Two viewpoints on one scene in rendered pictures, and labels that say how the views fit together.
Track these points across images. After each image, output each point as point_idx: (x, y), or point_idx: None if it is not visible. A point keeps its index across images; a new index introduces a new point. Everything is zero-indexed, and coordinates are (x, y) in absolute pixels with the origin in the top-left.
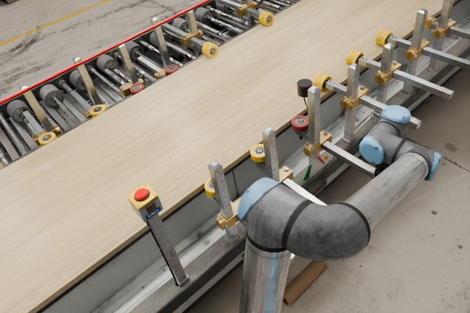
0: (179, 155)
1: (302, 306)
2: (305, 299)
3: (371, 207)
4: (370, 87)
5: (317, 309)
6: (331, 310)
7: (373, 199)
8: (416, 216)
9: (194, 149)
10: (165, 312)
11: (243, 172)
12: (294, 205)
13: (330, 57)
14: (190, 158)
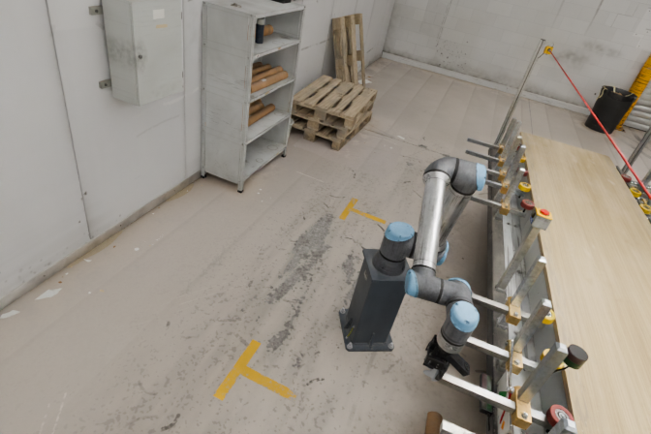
0: (604, 334)
1: (417, 423)
2: (418, 431)
3: (431, 185)
4: None
5: (405, 425)
6: (393, 429)
7: (433, 191)
8: None
9: (604, 345)
10: (489, 277)
11: (554, 379)
12: (461, 160)
13: None
14: (592, 333)
